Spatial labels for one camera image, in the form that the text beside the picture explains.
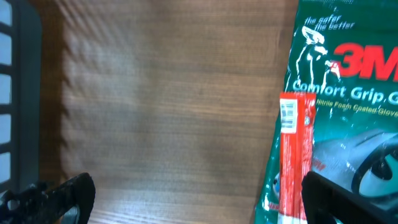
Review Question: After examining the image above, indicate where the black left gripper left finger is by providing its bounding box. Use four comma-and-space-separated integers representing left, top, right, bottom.
1, 172, 96, 224

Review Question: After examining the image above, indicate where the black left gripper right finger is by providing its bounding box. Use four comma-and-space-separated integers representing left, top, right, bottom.
302, 171, 397, 224

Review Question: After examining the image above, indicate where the red stick packet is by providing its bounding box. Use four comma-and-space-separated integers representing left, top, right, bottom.
277, 92, 317, 224

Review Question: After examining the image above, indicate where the green 3M gloves pack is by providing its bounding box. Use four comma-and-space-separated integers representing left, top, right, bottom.
253, 0, 398, 224

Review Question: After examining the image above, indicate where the grey plastic basket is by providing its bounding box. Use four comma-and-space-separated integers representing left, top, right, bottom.
1, 0, 42, 192

